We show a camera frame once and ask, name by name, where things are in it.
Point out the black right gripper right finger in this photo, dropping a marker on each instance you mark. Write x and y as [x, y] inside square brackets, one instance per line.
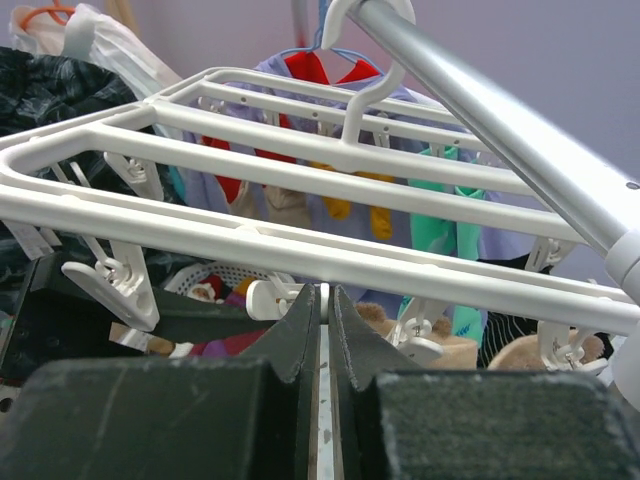
[400, 421]

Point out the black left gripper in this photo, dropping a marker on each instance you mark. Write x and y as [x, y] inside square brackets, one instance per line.
[56, 320]

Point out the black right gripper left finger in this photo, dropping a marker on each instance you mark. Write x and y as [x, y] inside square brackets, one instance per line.
[242, 417]

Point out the maroon purple striped sock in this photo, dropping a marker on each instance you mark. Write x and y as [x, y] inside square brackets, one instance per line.
[227, 347]

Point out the white plastic sock hanger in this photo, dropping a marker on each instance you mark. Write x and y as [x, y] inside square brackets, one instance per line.
[304, 182]

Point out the mint green patterned sock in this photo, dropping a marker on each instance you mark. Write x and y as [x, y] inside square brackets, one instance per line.
[468, 321]
[431, 234]

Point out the santa claus sock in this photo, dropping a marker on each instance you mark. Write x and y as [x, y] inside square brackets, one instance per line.
[212, 289]

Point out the black white striped sock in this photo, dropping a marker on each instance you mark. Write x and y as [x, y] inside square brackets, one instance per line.
[501, 329]

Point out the white perforated plastic basket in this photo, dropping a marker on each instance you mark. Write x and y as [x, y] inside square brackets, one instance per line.
[233, 275]

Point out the mustard yellow sock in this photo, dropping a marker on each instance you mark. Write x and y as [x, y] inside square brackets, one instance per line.
[338, 209]
[380, 217]

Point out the cream red chicken sock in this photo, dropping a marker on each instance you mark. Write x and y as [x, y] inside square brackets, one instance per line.
[283, 206]

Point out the dark patterned shirt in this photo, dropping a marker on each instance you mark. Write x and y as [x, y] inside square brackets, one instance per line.
[44, 90]

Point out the white plastic bag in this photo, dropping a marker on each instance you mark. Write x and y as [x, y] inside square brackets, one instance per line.
[94, 37]

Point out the red garment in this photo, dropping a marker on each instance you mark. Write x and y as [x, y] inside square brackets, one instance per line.
[325, 70]

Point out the blue wire hanger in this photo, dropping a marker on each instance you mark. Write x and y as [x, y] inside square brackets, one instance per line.
[315, 43]

